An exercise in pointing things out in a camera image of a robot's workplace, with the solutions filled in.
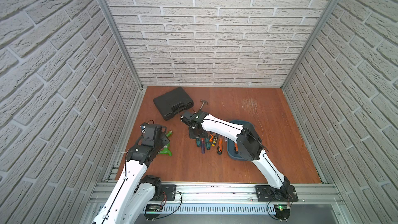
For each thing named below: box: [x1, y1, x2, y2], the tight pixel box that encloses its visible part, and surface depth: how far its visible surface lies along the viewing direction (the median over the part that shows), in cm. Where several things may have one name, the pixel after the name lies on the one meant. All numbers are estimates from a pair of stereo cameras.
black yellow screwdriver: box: [211, 135, 219, 147], surface depth 91 cm
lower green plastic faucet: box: [159, 143, 173, 157], surface depth 87 cm
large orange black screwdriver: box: [217, 135, 223, 155], surface depth 87 cm
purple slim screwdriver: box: [201, 137, 206, 154], surface depth 90 cm
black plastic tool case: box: [153, 87, 195, 121], surface depth 105 cm
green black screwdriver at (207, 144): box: [204, 137, 211, 150], surface depth 89 cm
